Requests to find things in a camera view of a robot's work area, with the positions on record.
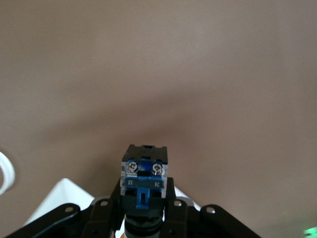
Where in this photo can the yellow push button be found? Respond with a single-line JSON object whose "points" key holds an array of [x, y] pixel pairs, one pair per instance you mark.
{"points": [[143, 173]]}

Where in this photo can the white C-shaped plastic arc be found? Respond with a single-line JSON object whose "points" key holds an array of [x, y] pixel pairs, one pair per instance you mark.
{"points": [[10, 173]]}

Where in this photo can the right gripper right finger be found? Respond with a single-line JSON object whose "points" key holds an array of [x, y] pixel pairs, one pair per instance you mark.
{"points": [[180, 220]]}

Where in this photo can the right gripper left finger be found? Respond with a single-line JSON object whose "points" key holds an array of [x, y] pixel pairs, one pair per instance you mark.
{"points": [[104, 218]]}

